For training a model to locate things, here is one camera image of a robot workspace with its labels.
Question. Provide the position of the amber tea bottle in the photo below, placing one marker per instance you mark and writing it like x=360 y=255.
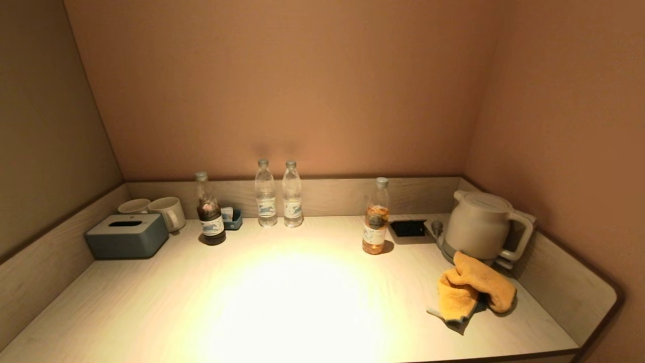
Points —
x=375 y=238

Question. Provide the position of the orange cloth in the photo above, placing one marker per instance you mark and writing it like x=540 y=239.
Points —
x=473 y=287

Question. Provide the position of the clear water bottle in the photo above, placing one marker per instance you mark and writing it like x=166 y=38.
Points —
x=293 y=206
x=266 y=206

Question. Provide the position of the small blue tray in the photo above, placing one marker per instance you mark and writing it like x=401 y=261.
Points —
x=235 y=222

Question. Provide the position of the black recessed power socket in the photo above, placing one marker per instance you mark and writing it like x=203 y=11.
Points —
x=409 y=228

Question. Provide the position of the white sachet packet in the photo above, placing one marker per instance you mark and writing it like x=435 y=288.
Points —
x=227 y=214

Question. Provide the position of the dark drink bottle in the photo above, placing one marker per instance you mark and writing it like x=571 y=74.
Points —
x=211 y=227

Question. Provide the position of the grey kettle plug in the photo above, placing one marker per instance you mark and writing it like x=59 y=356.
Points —
x=437 y=227

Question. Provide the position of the white electric kettle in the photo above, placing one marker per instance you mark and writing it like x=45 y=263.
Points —
x=478 y=222

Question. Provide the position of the grey-blue tissue box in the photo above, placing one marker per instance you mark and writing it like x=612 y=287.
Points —
x=126 y=242

